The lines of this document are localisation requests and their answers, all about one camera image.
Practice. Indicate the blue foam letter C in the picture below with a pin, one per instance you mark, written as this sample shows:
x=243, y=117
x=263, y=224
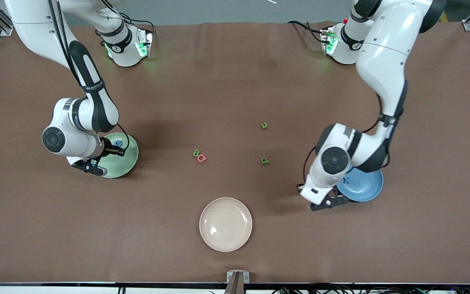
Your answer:
x=116, y=143

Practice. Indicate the green foam letter p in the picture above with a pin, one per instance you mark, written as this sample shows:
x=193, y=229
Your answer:
x=262, y=161

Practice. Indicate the green foam letter B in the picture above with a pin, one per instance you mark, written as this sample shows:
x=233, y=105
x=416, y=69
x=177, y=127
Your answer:
x=196, y=153

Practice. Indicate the red foam letter Q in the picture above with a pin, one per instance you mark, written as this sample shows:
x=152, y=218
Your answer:
x=198, y=158

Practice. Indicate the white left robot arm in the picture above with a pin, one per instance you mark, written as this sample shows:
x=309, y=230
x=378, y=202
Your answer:
x=386, y=53

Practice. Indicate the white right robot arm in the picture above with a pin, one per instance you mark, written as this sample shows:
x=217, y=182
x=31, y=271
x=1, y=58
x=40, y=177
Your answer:
x=31, y=16

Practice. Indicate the green plate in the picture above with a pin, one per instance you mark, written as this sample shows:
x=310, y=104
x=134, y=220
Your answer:
x=127, y=163

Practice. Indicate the blue plate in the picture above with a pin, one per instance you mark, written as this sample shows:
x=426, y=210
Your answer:
x=365, y=188

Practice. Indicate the beige plate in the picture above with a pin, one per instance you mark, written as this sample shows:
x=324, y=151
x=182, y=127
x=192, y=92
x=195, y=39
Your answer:
x=225, y=224

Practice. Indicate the brown table cover mat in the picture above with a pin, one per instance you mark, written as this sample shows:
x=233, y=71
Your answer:
x=235, y=81

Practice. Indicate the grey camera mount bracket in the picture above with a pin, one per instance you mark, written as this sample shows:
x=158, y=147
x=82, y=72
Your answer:
x=238, y=286

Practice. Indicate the white table edge rail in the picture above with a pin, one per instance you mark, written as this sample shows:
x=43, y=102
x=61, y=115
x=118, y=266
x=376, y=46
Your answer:
x=55, y=290

